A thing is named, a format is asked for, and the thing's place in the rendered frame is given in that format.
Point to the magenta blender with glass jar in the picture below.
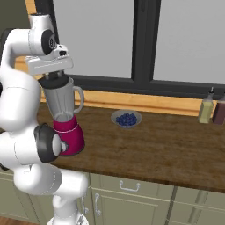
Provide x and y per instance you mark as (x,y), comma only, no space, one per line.
(69,137)

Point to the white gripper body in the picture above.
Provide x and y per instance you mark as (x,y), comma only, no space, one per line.
(48,64)

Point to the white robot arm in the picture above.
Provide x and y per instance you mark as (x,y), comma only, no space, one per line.
(17,96)

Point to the blueberries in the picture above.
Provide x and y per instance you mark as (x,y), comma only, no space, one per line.
(126,119)

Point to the grey bowl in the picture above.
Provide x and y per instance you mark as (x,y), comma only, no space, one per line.
(115,114)

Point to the pale green drawer front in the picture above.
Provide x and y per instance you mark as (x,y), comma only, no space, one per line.
(152,187)
(205,197)

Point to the black blender lid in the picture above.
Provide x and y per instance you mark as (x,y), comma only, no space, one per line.
(54,82)

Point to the pale green cupboard door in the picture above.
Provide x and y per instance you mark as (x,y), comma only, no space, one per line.
(8,199)
(90,211)
(132,212)
(205,217)

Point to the olive oil bottle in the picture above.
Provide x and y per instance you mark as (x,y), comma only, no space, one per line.
(206,110)

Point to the dark window frame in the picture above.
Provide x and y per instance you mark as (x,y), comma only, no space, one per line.
(143,44)

